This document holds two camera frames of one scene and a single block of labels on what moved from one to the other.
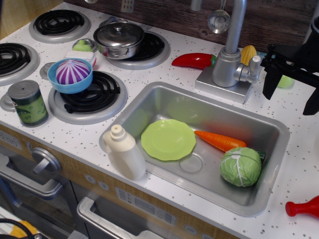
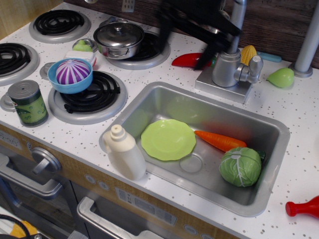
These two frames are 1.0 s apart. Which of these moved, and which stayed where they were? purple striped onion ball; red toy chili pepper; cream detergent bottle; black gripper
Moved: black gripper
Stayed: cream detergent bottle; red toy chili pepper; purple striped onion ball
